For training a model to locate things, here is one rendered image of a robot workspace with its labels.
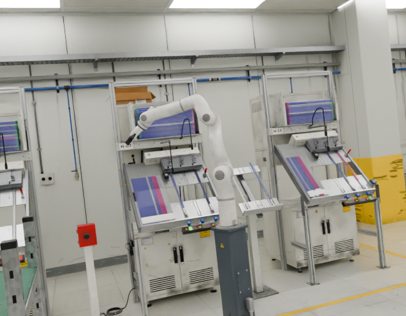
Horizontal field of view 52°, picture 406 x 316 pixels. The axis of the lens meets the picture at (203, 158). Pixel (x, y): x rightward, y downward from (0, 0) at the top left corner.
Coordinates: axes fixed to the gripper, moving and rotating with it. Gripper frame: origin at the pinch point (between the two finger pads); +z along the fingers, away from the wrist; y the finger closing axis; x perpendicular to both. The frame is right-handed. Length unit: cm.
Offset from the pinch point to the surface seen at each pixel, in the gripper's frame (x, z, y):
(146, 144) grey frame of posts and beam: 15, 11, -52
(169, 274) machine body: 97, 71, -5
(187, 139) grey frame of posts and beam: 40, -12, -66
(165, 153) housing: 32, 8, -54
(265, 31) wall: 49, -132, -300
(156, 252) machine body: 77, 63, -8
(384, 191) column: 302, -87, -230
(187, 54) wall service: -10, -48, -226
